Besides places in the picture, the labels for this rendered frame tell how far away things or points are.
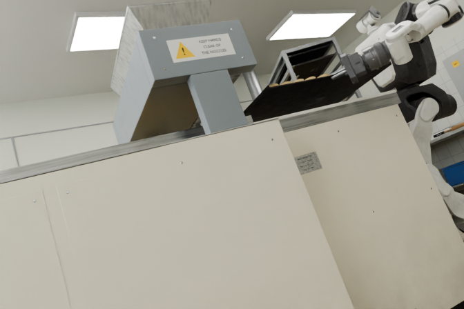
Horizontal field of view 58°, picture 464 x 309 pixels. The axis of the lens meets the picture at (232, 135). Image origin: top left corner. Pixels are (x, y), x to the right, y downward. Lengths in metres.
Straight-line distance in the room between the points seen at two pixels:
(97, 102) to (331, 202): 4.76
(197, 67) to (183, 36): 0.10
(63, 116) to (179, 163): 4.72
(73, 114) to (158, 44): 4.61
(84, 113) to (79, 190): 4.80
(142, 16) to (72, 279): 0.79
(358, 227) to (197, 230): 0.65
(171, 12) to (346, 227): 0.91
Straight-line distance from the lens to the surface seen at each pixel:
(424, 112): 2.03
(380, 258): 1.55
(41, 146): 5.57
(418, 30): 1.67
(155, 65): 1.18
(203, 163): 1.10
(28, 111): 5.74
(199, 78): 1.19
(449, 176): 6.23
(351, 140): 1.60
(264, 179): 1.15
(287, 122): 1.49
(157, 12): 1.39
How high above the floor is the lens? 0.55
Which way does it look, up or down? 13 degrees up
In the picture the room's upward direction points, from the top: 20 degrees counter-clockwise
